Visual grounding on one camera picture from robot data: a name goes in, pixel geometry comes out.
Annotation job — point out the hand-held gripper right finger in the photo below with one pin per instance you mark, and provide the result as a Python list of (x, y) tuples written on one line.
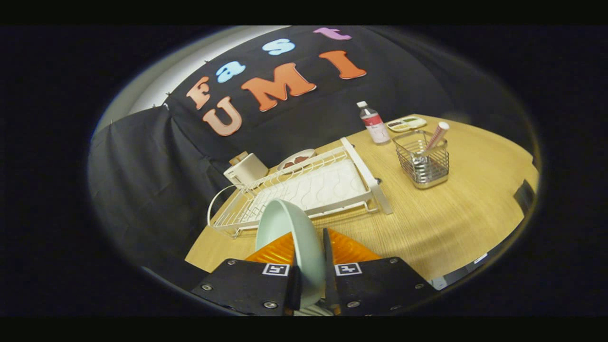
[(330, 280)]

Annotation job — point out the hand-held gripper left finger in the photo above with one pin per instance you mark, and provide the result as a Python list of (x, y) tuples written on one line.
[(293, 292)]

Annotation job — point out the pale green plate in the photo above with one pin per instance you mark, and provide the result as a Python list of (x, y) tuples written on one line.
[(304, 237)]

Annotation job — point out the small plate with rim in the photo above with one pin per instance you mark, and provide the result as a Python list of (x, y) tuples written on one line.
[(287, 165)]

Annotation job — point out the red food pieces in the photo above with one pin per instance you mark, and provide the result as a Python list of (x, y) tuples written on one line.
[(297, 159)]

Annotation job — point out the white toaster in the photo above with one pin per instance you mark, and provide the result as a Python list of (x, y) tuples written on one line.
[(249, 170)]

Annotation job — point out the brown toast slice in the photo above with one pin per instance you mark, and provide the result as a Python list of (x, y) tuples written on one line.
[(238, 158)]

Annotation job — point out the clear bottle with red label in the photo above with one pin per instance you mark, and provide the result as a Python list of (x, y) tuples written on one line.
[(375, 126)]

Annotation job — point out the white divided food tray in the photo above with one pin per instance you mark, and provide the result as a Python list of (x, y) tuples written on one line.
[(406, 124)]

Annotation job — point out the black backdrop cloth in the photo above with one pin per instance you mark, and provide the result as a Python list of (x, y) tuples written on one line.
[(156, 180)]

